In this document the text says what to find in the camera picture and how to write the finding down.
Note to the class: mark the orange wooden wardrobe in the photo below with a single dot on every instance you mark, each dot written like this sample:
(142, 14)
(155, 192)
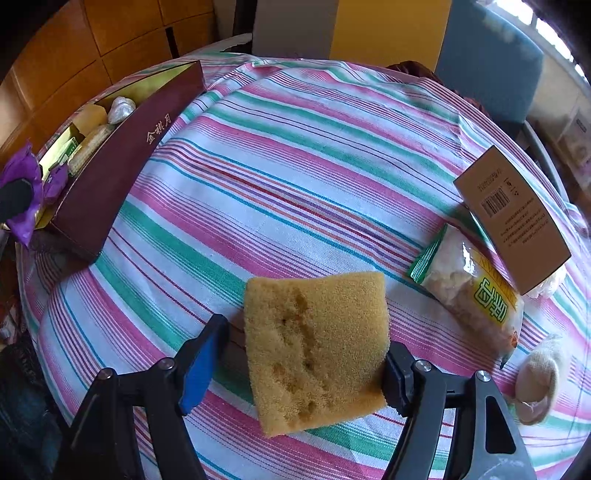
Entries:
(84, 48)

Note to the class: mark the striped bed sheet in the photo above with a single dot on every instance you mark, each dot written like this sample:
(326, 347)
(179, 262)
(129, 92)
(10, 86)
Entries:
(298, 168)

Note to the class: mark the green white medicine box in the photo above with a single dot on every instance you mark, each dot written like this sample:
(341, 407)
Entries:
(62, 148)

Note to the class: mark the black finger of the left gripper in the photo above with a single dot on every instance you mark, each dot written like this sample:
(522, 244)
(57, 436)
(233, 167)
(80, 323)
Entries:
(15, 198)

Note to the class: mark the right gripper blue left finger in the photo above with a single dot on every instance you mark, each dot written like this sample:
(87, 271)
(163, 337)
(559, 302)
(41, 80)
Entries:
(101, 442)

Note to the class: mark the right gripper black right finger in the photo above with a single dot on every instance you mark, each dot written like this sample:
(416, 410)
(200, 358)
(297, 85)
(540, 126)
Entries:
(486, 443)

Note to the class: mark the dark red cloth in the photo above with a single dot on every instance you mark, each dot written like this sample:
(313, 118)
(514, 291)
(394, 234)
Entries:
(416, 69)

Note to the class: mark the gold tin tray box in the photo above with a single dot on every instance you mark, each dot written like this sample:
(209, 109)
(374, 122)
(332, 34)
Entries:
(81, 217)

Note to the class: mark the yellow packaged snack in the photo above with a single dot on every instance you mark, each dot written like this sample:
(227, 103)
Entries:
(86, 149)

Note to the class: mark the silver foil ball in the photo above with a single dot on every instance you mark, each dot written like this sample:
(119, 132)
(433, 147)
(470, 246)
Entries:
(120, 109)

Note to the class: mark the green yellow snack bag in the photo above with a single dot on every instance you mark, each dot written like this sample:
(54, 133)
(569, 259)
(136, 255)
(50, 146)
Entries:
(469, 286)

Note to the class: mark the white plastic bag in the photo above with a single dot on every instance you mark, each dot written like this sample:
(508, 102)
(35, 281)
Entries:
(550, 285)

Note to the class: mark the brown cardboard box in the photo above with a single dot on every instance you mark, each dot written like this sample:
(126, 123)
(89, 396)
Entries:
(523, 233)

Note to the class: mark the grey yellow blue armchair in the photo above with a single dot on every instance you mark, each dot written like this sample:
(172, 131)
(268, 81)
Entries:
(471, 48)

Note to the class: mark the yellow sponge block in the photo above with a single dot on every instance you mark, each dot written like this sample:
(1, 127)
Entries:
(315, 349)

